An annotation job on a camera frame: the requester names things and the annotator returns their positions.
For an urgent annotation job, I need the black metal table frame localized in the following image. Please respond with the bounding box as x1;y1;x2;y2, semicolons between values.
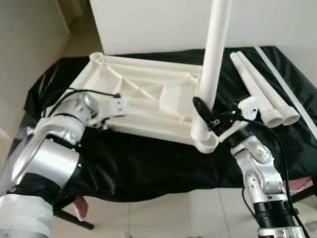
53;183;317;230

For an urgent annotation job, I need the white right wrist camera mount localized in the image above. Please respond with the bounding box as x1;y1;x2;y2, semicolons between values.
218;96;262;144

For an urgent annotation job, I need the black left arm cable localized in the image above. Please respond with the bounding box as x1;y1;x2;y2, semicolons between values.
47;88;122;117

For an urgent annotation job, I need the pink plastic object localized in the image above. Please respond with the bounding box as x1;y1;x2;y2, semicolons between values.
289;176;314;193
73;196;91;222

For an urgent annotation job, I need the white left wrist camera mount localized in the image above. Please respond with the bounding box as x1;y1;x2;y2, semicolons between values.
97;96;128;122

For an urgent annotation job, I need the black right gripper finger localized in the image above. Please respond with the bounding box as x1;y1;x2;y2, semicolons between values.
193;97;211;125

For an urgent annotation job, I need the black table cover sheet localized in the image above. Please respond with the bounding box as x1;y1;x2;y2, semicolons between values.
22;46;317;204

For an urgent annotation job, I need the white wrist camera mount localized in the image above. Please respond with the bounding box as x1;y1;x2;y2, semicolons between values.
218;96;262;144
97;96;128;122

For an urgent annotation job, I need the white tape strip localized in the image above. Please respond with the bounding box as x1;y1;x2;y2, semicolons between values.
254;46;317;133

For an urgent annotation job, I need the white plastic table top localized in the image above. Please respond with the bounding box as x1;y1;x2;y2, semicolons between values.
67;52;218;153

